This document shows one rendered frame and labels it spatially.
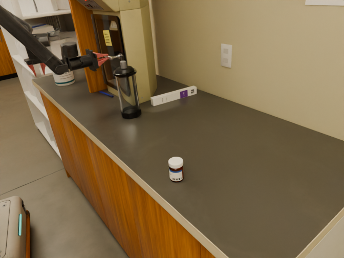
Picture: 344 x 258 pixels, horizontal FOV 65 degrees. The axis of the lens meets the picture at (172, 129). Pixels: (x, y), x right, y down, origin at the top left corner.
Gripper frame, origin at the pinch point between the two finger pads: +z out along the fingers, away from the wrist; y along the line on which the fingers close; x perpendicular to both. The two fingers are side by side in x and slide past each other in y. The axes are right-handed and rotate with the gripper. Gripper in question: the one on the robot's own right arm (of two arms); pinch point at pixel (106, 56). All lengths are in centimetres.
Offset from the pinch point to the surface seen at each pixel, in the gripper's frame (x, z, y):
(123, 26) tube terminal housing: -10.8, 6.3, 14.1
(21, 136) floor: 209, -38, -119
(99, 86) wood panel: 26.4, 2.6, -22.9
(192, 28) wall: -11, 49, 7
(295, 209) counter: -106, 1, -27
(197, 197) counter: -85, -16, -27
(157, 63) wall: 28, 49, -19
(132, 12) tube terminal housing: -10.8, 11.9, 20.0
